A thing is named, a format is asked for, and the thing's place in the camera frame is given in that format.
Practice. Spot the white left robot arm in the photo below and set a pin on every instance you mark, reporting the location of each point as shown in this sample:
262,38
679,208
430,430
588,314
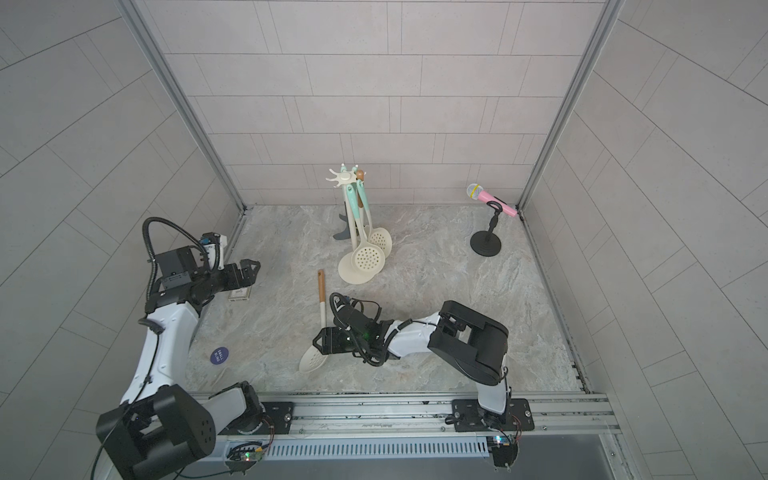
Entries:
158,427

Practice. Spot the pink toy microphone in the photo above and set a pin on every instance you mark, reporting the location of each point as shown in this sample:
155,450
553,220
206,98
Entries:
477,192

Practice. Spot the black microphone stand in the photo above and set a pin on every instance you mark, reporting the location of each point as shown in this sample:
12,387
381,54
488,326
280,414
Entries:
487,243

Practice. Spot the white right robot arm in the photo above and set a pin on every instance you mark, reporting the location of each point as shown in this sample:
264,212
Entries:
470,342

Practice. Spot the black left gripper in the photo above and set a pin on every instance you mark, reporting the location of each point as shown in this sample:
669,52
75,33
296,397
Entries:
247,279

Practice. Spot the cream utensil rack stand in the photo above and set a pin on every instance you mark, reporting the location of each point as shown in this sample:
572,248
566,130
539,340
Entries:
345,269

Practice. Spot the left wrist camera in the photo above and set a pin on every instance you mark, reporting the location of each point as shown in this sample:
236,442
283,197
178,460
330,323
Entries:
214,244

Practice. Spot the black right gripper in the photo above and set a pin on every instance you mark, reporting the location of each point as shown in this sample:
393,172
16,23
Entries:
330,340

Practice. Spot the playing card box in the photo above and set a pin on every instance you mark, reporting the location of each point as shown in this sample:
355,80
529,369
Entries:
240,294

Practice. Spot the cream skimmer green handle bottom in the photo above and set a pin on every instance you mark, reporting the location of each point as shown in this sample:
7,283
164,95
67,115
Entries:
353,212

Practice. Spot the blue round sticker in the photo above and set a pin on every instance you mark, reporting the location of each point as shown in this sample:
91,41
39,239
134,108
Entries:
219,355

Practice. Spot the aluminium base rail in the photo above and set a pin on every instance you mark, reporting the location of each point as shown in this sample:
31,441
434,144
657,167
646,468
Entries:
380,415

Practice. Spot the cream skimmer green handle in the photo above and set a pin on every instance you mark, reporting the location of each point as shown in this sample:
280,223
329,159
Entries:
368,259
353,212

